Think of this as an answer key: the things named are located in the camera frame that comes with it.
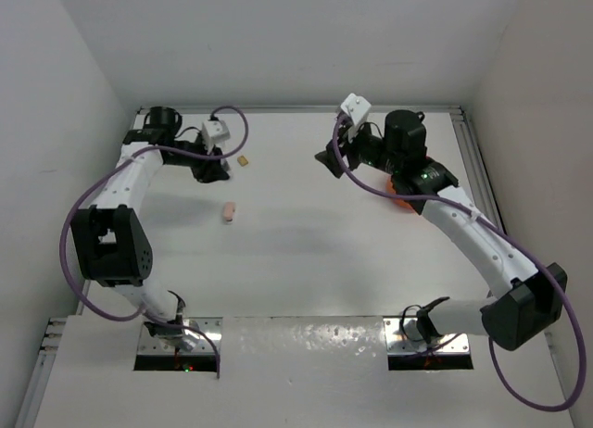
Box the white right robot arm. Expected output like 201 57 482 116
69 107 230 322

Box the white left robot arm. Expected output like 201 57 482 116
315 109 561 351

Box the pink mini stapler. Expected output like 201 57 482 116
221 202 236 223

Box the orange round divided container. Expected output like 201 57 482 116
386 155 436 212

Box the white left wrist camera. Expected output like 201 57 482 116
339 93 372 142

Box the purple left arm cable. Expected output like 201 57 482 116
333 114 584 411

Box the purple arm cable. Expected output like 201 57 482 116
333 114 584 411
60 105 251 381

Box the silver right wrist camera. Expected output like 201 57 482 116
200 119 231 155

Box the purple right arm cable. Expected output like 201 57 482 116
60 105 251 381

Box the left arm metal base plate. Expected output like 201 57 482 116
137 317 222 356

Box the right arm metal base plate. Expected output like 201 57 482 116
384 316 473 355

